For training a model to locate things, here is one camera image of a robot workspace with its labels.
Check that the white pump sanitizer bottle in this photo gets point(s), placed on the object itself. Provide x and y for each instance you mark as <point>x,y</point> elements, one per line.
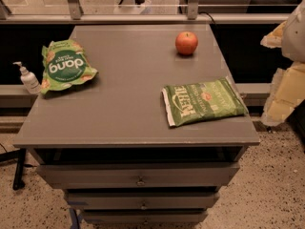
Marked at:
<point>29,79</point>

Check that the grey drawer cabinet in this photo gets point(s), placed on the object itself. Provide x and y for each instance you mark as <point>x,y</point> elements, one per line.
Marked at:
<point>120,116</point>

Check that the green dang rice chip bag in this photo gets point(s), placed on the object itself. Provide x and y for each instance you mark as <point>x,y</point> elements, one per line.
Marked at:
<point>65,65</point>

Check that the bottom grey drawer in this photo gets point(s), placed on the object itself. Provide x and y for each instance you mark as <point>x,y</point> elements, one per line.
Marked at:
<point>149,216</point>

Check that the black metal stand leg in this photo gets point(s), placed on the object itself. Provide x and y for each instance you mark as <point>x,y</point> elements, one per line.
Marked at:
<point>20,156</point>

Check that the green jalapeno kettle chip bag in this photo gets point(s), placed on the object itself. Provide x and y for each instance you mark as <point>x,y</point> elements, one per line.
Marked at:
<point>203,101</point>

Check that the grey metal railing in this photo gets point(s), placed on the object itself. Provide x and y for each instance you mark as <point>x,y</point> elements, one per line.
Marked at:
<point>76,12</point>

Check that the top grey drawer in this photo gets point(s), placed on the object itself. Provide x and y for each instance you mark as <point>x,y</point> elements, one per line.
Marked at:
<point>138,175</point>

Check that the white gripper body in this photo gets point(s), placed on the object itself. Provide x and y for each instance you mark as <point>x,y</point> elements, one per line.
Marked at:
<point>295,37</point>

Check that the grey drawer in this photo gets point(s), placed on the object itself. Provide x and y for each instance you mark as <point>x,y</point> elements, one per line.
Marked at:
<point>138,175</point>
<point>142,200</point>
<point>149,216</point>

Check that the middle grey drawer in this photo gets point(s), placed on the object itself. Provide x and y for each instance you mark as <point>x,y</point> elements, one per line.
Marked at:
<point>142,200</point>

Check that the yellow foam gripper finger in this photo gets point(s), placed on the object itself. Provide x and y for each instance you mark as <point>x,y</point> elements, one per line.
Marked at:
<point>287,91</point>
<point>274,38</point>

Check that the red apple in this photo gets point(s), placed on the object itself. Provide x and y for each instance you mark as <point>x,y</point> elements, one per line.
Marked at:
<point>186,43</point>

